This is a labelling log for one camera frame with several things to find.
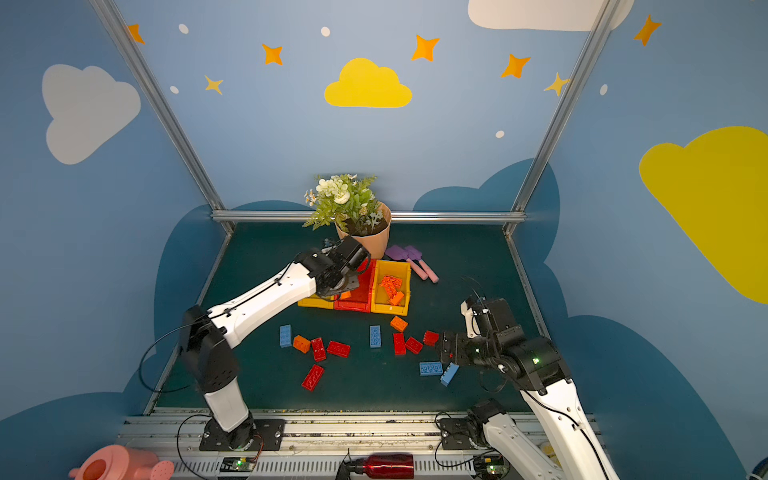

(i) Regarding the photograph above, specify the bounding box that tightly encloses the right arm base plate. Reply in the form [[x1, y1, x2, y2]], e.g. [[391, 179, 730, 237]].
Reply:
[[435, 416, 486, 451]]

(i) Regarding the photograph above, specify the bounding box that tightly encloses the yellow bin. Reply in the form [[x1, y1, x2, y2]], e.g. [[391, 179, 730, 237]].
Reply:
[[297, 295, 336, 310], [371, 260, 411, 316]]

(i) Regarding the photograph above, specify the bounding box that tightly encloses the orange lego brick small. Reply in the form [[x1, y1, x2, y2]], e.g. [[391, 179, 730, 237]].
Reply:
[[389, 291, 405, 306]]

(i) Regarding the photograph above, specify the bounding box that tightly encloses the red lego brick lower left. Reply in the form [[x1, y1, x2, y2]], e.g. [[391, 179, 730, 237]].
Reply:
[[302, 364, 325, 392]]

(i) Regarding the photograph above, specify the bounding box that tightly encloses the pink watering can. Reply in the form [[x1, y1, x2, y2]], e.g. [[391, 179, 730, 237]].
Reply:
[[68, 445, 175, 480]]

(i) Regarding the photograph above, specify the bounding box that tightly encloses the purple pink toy shovel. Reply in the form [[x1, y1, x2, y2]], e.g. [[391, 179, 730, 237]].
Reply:
[[385, 245, 428, 280]]

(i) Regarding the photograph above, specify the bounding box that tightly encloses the orange lego brick square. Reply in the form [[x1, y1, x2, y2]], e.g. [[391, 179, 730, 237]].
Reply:
[[390, 316, 408, 333]]

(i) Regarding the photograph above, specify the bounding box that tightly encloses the red lego brick middle left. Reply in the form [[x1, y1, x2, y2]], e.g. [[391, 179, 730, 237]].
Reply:
[[327, 341, 351, 358]]

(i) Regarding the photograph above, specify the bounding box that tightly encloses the red lego brick upper left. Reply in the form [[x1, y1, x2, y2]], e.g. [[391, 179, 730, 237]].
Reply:
[[310, 337, 327, 363]]

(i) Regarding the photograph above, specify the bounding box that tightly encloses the left yellow bin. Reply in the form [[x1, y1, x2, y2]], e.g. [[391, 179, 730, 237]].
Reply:
[[297, 295, 336, 310]]

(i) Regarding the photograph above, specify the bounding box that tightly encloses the blue lego brick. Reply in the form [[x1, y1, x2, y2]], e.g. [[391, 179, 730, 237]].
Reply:
[[440, 363, 459, 387], [369, 325, 382, 349], [279, 325, 293, 348], [419, 361, 444, 377]]

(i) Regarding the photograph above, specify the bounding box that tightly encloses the red lego brick smooth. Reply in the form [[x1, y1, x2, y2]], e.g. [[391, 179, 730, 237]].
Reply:
[[423, 331, 440, 347]]

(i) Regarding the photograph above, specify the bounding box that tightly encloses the orange lego fence piece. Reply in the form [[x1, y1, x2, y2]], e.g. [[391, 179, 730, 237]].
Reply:
[[380, 275, 402, 299]]

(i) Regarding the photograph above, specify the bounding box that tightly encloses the red metal bottle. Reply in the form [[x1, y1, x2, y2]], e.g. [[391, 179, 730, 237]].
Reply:
[[335, 453, 415, 480]]

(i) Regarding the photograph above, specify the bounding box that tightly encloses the potted artificial flower plant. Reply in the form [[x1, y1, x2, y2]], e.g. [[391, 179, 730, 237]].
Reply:
[[303, 174, 392, 260]]

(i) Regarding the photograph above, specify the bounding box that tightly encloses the red lego brick centre square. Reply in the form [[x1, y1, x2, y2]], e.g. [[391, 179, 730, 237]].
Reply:
[[405, 337, 424, 355]]

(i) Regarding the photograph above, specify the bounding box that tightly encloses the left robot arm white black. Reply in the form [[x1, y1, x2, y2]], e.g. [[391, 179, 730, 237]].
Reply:
[[179, 237, 372, 451]]

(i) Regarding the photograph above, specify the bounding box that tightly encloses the red lego brick tall centre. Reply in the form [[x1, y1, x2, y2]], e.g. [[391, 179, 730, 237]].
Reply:
[[393, 332, 406, 356]]

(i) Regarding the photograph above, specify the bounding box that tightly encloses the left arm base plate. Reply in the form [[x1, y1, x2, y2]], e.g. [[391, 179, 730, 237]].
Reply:
[[199, 418, 286, 452]]

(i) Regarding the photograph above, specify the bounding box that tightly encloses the red middle bin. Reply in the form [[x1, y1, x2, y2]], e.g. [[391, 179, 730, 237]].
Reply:
[[335, 260, 376, 313]]

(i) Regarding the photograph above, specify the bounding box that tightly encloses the blue lego brick tilted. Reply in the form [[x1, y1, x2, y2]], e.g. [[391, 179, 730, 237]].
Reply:
[[440, 363, 459, 387]]

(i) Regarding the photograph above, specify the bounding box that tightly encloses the aluminium rail base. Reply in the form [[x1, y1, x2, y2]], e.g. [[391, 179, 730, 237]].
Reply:
[[117, 409, 555, 479]]

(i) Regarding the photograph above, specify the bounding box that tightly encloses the right yellow bin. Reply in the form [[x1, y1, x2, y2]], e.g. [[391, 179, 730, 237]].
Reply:
[[371, 260, 411, 316]]

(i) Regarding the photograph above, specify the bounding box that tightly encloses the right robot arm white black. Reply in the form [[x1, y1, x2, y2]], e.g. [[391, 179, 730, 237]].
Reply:
[[436, 296, 618, 479]]

